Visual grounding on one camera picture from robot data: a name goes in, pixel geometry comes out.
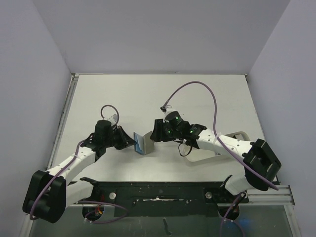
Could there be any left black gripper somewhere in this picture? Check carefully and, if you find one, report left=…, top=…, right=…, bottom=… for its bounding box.
left=104, top=125, right=136, bottom=150

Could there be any grey blue card holder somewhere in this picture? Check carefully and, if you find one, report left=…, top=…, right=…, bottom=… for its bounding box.
left=133, top=131, right=155, bottom=156

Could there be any white plastic tray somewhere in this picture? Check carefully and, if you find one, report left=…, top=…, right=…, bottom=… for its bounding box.
left=180, top=129, right=251, bottom=166

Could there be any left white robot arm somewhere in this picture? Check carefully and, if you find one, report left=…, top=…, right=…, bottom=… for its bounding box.
left=22, top=120, right=136, bottom=223

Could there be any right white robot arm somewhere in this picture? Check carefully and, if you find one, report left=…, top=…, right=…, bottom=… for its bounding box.
left=151, top=111, right=281, bottom=202

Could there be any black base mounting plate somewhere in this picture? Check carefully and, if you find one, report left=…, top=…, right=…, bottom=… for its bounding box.
left=86, top=182, right=236, bottom=217

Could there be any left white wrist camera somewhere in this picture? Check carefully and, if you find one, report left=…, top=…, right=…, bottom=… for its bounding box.
left=104, top=114, right=119, bottom=126

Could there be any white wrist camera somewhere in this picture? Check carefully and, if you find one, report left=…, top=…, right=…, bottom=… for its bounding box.
left=160, top=105, right=175, bottom=116
left=104, top=114, right=119, bottom=126

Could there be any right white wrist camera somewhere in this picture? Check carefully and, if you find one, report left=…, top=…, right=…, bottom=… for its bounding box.
left=160, top=105, right=175, bottom=116

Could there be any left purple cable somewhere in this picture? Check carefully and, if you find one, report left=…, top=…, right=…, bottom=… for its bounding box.
left=29, top=105, right=129, bottom=225

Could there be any left aluminium rail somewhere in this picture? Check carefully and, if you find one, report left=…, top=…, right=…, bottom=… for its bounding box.
left=46, top=74, right=79, bottom=169

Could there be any aluminium rail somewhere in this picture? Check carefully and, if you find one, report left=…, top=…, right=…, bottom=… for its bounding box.
left=46, top=74, right=79, bottom=169
left=247, top=185, right=295, bottom=205

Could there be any right aluminium rail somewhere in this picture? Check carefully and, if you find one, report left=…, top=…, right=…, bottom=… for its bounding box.
left=247, top=185, right=295, bottom=205

